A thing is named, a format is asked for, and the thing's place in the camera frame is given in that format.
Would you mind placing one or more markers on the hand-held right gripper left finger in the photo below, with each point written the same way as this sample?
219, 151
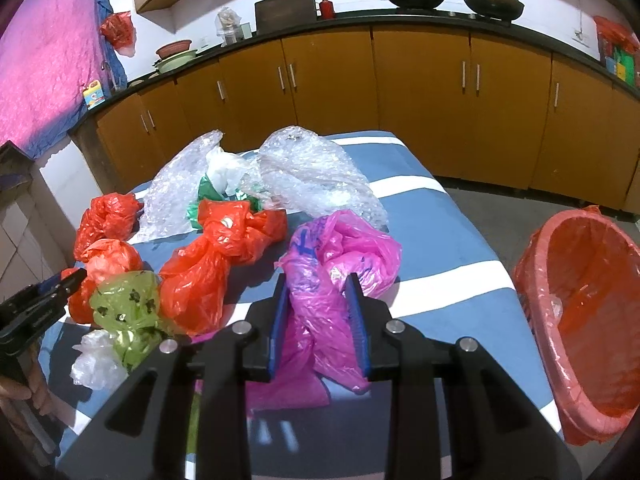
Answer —
276, 327

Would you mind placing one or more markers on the hanging red plastic bag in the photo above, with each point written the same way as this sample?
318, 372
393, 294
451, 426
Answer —
119, 30

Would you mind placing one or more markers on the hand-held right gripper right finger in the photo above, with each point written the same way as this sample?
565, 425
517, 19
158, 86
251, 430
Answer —
358, 332

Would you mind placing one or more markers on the small red plastic bag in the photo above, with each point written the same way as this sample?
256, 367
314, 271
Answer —
105, 222

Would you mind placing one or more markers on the pink cloth with blue border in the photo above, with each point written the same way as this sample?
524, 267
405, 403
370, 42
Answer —
45, 50

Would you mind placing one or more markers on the person's left hand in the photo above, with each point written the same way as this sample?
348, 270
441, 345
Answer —
40, 385

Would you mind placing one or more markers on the red plastic bin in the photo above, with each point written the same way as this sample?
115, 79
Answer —
590, 310

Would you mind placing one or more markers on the black kitchen countertop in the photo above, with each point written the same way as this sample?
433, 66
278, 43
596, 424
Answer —
350, 16

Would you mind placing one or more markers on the red basin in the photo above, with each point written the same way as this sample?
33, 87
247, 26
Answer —
174, 49

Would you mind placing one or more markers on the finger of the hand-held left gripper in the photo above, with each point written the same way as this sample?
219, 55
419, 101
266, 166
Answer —
62, 285

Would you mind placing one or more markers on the light green plastic bag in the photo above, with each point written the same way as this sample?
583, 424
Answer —
125, 300

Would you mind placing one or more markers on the dark green plastic bag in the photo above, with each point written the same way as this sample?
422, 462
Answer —
207, 194

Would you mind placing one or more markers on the white crumpled plastic bag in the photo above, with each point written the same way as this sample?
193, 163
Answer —
225, 170

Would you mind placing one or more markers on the small white plastic bag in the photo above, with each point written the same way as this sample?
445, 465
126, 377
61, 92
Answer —
97, 360

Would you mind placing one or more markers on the red bag on packets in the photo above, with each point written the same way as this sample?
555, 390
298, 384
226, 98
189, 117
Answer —
612, 32

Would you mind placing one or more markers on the red bottle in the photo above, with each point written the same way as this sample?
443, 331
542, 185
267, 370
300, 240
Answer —
326, 7

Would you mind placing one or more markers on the pink plastic bag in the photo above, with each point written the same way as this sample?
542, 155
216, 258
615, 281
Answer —
325, 260

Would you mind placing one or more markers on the wooden lower kitchen cabinets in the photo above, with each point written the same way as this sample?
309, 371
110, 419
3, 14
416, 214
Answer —
420, 110

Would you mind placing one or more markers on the clear plastic jar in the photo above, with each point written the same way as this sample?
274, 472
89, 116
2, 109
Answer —
229, 27

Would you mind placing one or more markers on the yellow box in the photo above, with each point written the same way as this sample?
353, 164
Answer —
93, 94

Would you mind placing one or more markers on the clear bubble wrap sheet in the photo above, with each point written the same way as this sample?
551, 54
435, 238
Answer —
310, 175

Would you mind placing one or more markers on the dark cutting board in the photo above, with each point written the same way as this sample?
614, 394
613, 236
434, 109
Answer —
285, 12

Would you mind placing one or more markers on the blue white striped table cloth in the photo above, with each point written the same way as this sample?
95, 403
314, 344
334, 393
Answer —
430, 240

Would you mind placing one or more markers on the pale orange plastic bag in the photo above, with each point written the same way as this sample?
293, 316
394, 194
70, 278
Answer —
112, 260

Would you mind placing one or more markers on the large red plastic bag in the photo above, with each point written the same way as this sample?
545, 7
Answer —
220, 245

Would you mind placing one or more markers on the clear plastic bag left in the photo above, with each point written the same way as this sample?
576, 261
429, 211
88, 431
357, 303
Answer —
170, 195

